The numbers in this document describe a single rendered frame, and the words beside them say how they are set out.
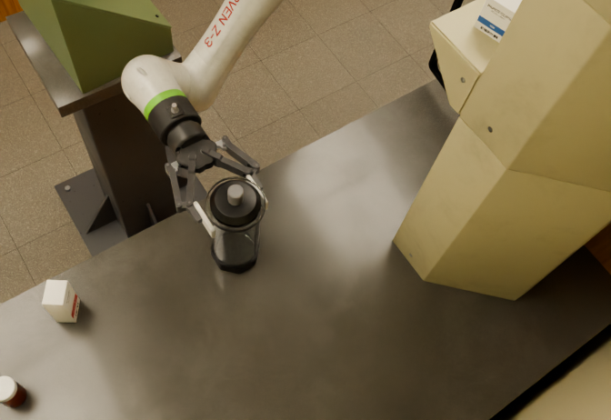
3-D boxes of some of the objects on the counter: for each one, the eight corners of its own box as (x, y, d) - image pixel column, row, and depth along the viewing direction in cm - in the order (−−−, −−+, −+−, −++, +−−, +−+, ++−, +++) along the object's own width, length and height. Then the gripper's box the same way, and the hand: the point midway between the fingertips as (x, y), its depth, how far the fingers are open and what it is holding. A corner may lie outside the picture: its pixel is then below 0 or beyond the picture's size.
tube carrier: (271, 256, 132) (276, 211, 114) (225, 283, 129) (225, 240, 110) (244, 217, 136) (245, 166, 118) (199, 241, 133) (194, 193, 114)
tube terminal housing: (572, 259, 141) (883, 6, 73) (465, 336, 130) (714, 122, 62) (498, 175, 149) (715, -120, 82) (391, 241, 138) (540, -37, 71)
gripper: (125, 147, 118) (184, 241, 110) (233, 98, 126) (294, 183, 118) (131, 167, 125) (186, 257, 117) (233, 119, 132) (290, 201, 125)
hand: (235, 212), depth 118 cm, fingers open, 11 cm apart
